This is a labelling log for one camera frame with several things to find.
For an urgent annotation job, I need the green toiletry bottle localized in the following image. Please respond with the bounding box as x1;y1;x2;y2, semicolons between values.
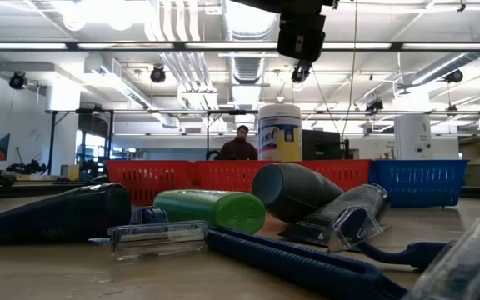
153;189;267;235

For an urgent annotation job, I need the grey toiletry bottle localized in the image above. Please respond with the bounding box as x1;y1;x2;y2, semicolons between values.
251;162;346;224

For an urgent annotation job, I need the red plastic basket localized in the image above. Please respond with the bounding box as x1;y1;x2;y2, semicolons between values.
283;159;373;197
193;160;285;193
106;160;198;207

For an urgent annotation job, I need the person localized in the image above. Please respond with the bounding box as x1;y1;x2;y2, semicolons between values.
217;124;259;162

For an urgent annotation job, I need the white-lidded yellow wipes canister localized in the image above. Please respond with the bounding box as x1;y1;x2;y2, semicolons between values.
257;103;303;163

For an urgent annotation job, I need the black monitor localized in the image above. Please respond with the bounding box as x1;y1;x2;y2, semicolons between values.
301;128;345;162

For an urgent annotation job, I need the black ceiling spotlight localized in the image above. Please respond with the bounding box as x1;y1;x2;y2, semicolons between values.
149;64;168;84
8;71;28;91
365;98;385;113
291;61;313;84
445;69;465;84

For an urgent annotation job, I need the yellow box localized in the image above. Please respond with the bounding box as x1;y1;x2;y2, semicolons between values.
59;164;81;183

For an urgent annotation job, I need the white round pillar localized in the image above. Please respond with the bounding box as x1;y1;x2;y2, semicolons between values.
393;112;433;162

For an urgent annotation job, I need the blue plastic basket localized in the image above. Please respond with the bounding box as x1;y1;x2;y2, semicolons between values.
367;159;469;208

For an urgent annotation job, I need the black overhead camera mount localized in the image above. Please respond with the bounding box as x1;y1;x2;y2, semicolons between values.
229;0;337;63

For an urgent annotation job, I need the black background rig frame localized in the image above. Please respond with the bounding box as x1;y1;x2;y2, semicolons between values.
44;108;262;176

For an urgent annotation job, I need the black overhead frame bar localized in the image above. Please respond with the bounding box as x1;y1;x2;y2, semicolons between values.
0;40;480;53

